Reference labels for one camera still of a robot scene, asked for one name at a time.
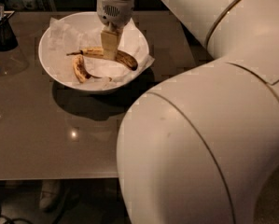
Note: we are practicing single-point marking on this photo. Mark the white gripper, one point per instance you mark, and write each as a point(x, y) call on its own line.
point(115, 12)

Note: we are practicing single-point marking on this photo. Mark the long spotted banana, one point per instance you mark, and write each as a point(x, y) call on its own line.
point(98, 53)

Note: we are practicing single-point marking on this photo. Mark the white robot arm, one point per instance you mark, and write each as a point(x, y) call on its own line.
point(198, 147)

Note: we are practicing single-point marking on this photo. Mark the short spotted banana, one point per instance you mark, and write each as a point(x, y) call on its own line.
point(80, 70)

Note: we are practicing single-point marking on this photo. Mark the white paper liner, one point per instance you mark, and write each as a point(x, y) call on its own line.
point(67, 34)

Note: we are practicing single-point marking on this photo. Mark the black mesh container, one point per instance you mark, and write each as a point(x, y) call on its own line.
point(8, 40)

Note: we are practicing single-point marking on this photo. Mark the white shoe under table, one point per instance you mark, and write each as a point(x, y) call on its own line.
point(49, 195)

